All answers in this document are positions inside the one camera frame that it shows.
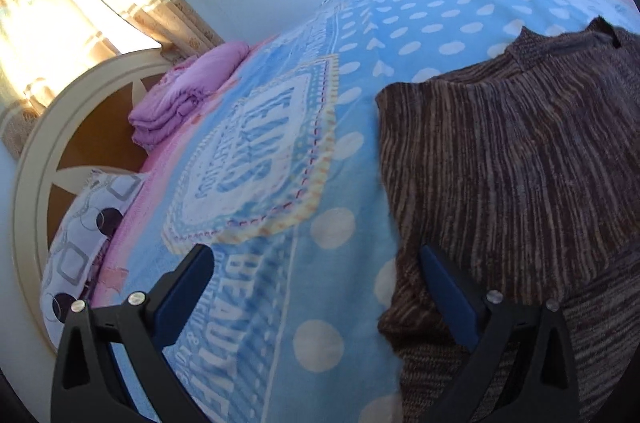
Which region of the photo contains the brown striped knit sweater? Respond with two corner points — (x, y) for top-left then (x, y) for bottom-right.
(376, 18), (639, 422)

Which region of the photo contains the cream wooden headboard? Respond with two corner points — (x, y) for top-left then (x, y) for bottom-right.
(10, 48), (171, 349)

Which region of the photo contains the orange window curtain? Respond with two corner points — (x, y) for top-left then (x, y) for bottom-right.
(1, 0), (222, 158)

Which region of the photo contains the patterned white pillow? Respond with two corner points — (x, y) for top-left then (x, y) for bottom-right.
(39, 170), (148, 346)

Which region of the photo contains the folded pink quilt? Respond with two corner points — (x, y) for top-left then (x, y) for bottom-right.
(128, 41), (250, 151)

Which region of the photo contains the blue polka-dot bed blanket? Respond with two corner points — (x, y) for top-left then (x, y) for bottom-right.
(92, 0), (639, 422)

